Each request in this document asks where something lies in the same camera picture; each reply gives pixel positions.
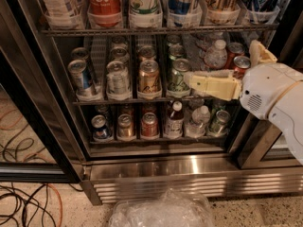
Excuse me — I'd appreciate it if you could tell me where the clear water bottle bottom shelf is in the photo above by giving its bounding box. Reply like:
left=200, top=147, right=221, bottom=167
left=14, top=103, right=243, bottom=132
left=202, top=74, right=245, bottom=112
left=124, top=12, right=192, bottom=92
left=187, top=105, right=210, bottom=138

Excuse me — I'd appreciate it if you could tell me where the black cable bundle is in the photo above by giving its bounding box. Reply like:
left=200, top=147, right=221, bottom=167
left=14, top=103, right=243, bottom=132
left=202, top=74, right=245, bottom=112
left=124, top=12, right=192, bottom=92
left=0, top=183, right=84, bottom=227

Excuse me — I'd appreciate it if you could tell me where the blue Pepsi can bottom shelf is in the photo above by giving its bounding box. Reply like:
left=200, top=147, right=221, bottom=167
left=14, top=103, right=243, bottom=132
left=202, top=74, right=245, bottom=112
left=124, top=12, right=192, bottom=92
left=91, top=114, right=111, bottom=140

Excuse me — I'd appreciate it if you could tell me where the white water bottle top shelf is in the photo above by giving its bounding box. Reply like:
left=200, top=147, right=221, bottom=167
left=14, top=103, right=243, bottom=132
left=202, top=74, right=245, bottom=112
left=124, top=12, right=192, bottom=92
left=43, top=0, right=85, bottom=29

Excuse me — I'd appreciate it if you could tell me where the rear silver can far left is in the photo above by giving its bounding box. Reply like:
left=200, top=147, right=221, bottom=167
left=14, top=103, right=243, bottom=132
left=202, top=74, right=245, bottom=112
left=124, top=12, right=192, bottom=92
left=71, top=47, right=90, bottom=61

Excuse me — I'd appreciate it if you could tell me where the red can bottom shelf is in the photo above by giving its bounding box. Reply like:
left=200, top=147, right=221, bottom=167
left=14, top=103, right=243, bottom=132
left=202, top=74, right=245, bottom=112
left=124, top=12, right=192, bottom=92
left=141, top=113, right=158, bottom=137

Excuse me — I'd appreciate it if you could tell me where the clear water bottle shelf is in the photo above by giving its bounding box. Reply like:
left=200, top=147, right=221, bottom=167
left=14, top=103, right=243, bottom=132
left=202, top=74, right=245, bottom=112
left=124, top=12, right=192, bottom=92
left=204, top=40, right=227, bottom=70
left=187, top=105, right=210, bottom=138

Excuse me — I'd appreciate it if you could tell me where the clear water bottle middle shelf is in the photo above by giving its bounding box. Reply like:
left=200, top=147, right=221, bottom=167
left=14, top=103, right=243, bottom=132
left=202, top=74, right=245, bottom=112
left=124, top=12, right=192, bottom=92
left=204, top=40, right=227, bottom=70

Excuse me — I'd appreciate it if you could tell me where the silver white can middle shelf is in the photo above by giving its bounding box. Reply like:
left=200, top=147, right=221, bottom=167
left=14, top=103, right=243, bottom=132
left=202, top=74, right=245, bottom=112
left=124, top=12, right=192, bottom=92
left=106, top=61, right=130, bottom=95

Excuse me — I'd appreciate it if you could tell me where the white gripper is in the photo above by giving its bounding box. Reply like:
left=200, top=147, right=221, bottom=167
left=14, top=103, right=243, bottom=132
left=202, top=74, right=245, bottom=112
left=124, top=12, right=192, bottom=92
left=184, top=40, right=303, bottom=120

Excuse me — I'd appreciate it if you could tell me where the red Coca-Cola can middle shelf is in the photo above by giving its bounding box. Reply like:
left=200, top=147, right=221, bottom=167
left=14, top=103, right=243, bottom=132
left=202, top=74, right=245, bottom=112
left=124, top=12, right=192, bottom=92
left=233, top=56, right=251, bottom=79

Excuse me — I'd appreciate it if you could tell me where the blue silver can middle shelf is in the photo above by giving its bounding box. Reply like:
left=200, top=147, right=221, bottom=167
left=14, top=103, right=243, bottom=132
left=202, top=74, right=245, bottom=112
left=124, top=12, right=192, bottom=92
left=67, top=59, right=97, bottom=96

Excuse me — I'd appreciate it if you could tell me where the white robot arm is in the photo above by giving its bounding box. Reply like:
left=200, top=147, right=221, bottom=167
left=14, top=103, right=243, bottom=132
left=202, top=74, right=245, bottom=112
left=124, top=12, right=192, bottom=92
left=184, top=40, right=303, bottom=164

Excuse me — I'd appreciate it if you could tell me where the green can middle shelf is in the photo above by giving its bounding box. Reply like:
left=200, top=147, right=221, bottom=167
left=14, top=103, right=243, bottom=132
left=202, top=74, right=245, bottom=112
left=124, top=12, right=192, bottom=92
left=168, top=59, right=191, bottom=92

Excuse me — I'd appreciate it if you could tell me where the green can bottom shelf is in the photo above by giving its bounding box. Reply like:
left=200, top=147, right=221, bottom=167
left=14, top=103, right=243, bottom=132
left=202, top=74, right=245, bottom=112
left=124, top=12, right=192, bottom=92
left=209, top=110, right=230, bottom=134

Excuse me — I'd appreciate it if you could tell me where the clear plastic bag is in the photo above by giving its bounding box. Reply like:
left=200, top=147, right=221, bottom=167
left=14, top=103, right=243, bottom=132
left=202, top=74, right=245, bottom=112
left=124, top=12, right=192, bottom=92
left=108, top=189, right=215, bottom=227

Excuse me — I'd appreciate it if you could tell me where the dark juice bottle white cap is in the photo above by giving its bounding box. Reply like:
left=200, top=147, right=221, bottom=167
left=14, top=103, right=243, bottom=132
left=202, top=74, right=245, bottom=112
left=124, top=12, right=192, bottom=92
left=165, top=101, right=184, bottom=139

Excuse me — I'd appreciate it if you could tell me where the stainless steel glass-door fridge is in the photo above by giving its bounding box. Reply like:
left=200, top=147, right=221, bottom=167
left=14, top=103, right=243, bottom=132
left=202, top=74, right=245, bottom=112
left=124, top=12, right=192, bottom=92
left=0, top=0, right=303, bottom=205

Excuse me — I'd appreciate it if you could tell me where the green can shelf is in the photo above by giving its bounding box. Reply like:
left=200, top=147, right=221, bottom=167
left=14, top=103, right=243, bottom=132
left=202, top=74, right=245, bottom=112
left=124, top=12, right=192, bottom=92
left=168, top=59, right=191, bottom=92
left=209, top=110, right=230, bottom=134

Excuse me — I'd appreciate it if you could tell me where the orange cable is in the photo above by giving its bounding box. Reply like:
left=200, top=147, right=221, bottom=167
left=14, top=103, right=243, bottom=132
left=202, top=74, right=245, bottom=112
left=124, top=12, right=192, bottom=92
left=44, top=183, right=64, bottom=227

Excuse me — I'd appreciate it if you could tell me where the gold can bottom shelf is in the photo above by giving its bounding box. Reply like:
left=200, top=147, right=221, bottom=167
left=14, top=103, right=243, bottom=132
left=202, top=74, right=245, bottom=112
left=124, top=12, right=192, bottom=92
left=117, top=113, right=134, bottom=137

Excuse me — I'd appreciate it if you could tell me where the rear red Coca-Cola can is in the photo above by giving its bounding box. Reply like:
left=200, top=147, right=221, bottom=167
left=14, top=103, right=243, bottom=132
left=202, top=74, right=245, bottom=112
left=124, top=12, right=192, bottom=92
left=224, top=42, right=245, bottom=69

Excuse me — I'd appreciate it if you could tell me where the gold can middle shelf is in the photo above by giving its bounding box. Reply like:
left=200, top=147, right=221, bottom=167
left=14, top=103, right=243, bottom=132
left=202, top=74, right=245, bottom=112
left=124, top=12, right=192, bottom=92
left=138, top=60, right=159, bottom=94

